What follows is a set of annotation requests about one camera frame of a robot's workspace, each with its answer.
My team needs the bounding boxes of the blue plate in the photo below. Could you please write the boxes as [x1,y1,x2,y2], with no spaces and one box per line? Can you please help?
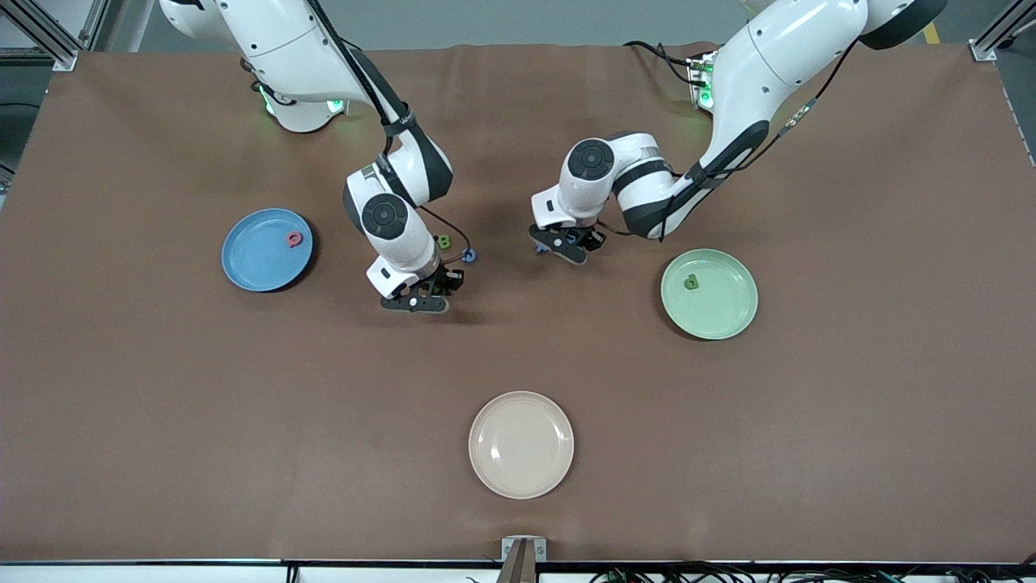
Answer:
[221,208,315,293]

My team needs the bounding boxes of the grey metal camera bracket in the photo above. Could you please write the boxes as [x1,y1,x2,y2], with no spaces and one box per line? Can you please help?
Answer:
[498,535,548,583]

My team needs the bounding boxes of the beige plate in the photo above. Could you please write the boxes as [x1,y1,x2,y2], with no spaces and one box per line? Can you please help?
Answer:
[468,390,575,500]

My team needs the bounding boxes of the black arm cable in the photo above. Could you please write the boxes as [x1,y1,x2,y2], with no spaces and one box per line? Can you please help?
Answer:
[306,0,473,264]
[603,39,860,244]

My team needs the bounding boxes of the black left base cables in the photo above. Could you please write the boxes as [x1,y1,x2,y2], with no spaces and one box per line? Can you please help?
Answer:
[622,40,707,88]

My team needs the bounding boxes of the green plate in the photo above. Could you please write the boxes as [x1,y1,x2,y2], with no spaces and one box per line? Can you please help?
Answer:
[660,248,760,342]

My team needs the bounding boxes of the brown table mat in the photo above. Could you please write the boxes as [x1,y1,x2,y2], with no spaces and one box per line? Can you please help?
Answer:
[0,42,1036,565]

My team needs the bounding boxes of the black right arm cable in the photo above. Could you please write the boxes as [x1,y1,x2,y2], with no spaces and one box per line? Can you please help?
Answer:
[306,0,473,264]

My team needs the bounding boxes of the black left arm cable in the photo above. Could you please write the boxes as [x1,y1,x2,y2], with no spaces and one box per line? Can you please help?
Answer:
[603,39,860,244]

